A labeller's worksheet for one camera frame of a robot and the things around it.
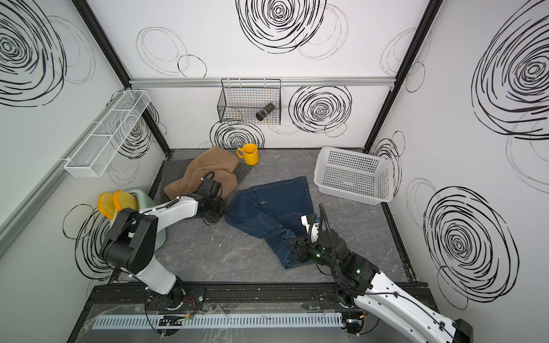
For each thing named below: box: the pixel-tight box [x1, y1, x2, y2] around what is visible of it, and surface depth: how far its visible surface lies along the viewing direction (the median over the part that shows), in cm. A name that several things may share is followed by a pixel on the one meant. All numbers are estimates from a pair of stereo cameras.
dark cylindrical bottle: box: [255, 102, 276, 121], surface depth 93 cm
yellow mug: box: [236, 142, 260, 166], surface depth 113 cm
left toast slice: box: [97, 192, 117, 221], surface depth 74 cm
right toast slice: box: [112, 190, 140, 220], surface depth 77 cm
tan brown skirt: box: [163, 146, 239, 201], surface depth 107 cm
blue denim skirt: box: [224, 175, 313, 270], surface depth 96 cm
